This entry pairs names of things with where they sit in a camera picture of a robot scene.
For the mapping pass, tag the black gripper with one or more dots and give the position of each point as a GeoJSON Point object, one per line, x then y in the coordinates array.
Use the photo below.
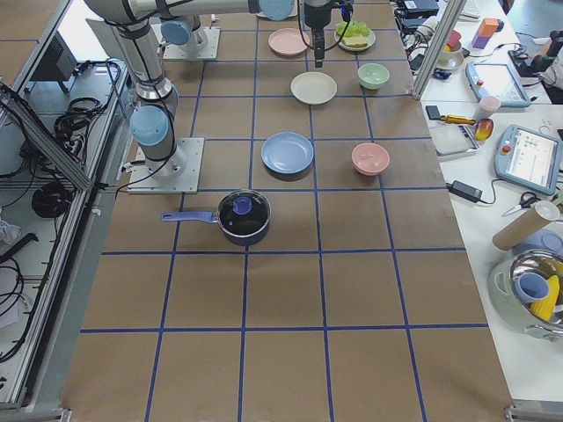
{"type": "Point", "coordinates": [315, 18]}

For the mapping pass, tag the pink plate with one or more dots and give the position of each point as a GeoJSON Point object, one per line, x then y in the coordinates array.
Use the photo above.
{"type": "Point", "coordinates": [288, 42]}

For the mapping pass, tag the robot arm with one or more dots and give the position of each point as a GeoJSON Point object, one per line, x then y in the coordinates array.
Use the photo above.
{"type": "Point", "coordinates": [178, 33]}
{"type": "Point", "coordinates": [152, 124]}

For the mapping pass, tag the green lettuce leaf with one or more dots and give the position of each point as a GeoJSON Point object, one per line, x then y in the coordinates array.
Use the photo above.
{"type": "Point", "coordinates": [352, 29]}

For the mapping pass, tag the bread slice on plate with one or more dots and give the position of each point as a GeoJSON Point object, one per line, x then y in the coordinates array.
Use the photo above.
{"type": "Point", "coordinates": [355, 41]}

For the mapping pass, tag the green plate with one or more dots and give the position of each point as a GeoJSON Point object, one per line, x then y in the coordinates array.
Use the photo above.
{"type": "Point", "coordinates": [371, 41]}

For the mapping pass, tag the cream plate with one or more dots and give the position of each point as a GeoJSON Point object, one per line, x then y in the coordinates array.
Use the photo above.
{"type": "Point", "coordinates": [313, 88]}

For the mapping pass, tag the green bowl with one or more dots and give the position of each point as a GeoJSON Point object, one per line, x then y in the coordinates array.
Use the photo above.
{"type": "Point", "coordinates": [373, 76]}

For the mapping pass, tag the pink bowl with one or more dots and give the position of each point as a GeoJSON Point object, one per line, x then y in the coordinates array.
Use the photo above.
{"type": "Point", "coordinates": [370, 159]}

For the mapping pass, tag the orange purple block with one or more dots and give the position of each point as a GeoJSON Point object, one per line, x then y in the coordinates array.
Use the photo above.
{"type": "Point", "coordinates": [487, 28]}

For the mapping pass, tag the kitchen scale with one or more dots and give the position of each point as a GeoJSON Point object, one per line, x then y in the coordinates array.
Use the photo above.
{"type": "Point", "coordinates": [454, 140]}

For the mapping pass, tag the white paper cup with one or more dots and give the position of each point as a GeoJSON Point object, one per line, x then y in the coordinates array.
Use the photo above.
{"type": "Point", "coordinates": [487, 106]}

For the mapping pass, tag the far teach pendant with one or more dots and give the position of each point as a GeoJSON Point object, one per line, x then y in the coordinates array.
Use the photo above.
{"type": "Point", "coordinates": [497, 80]}

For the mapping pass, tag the teach pendant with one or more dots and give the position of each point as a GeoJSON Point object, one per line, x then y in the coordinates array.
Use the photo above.
{"type": "Point", "coordinates": [528, 158]}
{"type": "Point", "coordinates": [497, 80]}

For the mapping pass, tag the red yellow mango toy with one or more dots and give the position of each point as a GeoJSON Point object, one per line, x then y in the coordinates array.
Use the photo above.
{"type": "Point", "coordinates": [483, 129]}

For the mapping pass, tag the blue saucepan with lid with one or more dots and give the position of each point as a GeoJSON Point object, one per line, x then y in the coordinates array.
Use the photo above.
{"type": "Point", "coordinates": [243, 216]}

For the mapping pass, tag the black power adapter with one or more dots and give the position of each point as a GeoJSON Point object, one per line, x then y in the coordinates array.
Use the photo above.
{"type": "Point", "coordinates": [464, 191]}

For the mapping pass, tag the near teach pendant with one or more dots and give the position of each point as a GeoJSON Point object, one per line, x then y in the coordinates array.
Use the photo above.
{"type": "Point", "coordinates": [528, 158]}

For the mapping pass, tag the scissors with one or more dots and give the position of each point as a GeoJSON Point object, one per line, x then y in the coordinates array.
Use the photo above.
{"type": "Point", "coordinates": [526, 201]}

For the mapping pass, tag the cardboard tube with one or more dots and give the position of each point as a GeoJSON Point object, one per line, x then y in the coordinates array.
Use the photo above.
{"type": "Point", "coordinates": [525, 225]}

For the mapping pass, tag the grey blue plate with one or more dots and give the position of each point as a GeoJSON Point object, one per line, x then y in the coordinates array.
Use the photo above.
{"type": "Point", "coordinates": [542, 240]}

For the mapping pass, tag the steel mixing bowl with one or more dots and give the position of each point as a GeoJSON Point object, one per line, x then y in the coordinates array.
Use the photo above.
{"type": "Point", "coordinates": [546, 264]}

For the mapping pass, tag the blue cup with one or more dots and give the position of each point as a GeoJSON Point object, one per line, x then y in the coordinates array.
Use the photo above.
{"type": "Point", "coordinates": [531, 287]}

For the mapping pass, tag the yellow corn toy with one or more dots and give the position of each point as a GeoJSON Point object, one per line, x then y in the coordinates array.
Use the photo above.
{"type": "Point", "coordinates": [544, 308]}

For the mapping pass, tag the aluminium frame post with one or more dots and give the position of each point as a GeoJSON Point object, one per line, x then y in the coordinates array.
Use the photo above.
{"type": "Point", "coordinates": [445, 25]}

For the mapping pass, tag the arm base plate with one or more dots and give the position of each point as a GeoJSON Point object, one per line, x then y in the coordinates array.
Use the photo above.
{"type": "Point", "coordinates": [180, 175]}
{"type": "Point", "coordinates": [202, 45]}

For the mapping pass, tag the yellow handled tool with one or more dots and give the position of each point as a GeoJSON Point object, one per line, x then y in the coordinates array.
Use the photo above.
{"type": "Point", "coordinates": [458, 120]}

